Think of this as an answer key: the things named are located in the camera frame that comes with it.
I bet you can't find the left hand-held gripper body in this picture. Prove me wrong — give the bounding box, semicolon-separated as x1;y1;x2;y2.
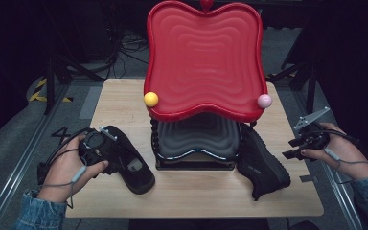
78;126;120;168

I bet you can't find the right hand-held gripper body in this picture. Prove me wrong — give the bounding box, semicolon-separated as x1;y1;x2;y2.
287;106;332;155

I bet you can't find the black lace-up sneaker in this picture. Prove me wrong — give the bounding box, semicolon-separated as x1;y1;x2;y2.
236;123;292;202

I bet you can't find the black slip-on shoe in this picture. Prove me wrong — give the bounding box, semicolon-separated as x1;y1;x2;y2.
102;125;156;196

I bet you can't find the red and black tiered rack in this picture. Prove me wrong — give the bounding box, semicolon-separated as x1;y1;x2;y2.
143;0;273;172

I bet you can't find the person's right hand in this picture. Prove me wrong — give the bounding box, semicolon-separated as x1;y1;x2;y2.
300;122;368;180

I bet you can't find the person's left hand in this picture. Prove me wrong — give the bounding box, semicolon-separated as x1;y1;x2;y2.
37;133;110;204

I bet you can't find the black metal tripod stand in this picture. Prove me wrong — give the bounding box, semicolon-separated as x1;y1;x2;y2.
43;47;105;117
266;15;321;115

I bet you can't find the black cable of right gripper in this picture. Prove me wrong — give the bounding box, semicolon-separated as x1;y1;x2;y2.
319;127;362;144

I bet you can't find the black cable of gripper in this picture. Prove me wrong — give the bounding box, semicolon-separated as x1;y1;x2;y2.
36;126;92;187
319;127;362;144

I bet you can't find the grey cable of right gripper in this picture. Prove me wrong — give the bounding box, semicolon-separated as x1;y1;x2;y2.
323;147;368;186

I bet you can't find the grey cable of gripper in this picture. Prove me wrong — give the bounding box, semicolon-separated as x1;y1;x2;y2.
39;164;88;210
323;147;368;186

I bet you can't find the grey cable of left gripper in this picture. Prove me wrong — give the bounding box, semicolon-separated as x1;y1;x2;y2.
39;164;88;210

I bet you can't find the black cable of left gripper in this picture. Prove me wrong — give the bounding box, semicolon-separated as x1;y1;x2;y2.
36;126;92;187

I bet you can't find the metal floor rail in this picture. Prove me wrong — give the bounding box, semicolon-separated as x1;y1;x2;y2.
291;85;365;230
0;83;72;230

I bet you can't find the bundle of black floor cables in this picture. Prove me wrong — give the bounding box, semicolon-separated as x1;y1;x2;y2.
106;28;150;80

